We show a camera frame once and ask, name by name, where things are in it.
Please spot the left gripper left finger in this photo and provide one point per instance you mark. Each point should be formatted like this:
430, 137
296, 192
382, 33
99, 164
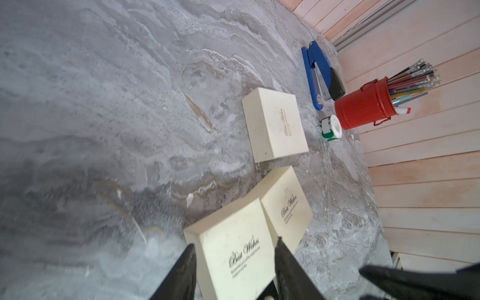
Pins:
180, 282

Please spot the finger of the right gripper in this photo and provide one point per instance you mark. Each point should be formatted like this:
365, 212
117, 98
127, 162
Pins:
463, 284

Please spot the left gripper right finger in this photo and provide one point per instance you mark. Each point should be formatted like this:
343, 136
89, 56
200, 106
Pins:
292, 281

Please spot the red pen cup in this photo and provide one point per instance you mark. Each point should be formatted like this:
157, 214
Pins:
371, 103

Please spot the pens bundle in cup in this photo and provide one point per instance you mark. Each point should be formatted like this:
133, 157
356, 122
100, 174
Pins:
411, 84

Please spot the small tape roll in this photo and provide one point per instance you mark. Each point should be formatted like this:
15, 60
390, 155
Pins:
331, 128

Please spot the blue stapler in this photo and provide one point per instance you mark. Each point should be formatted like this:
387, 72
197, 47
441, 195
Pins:
324, 81

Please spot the cream drawer jewelry box front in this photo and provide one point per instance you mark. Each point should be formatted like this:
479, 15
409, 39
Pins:
235, 253

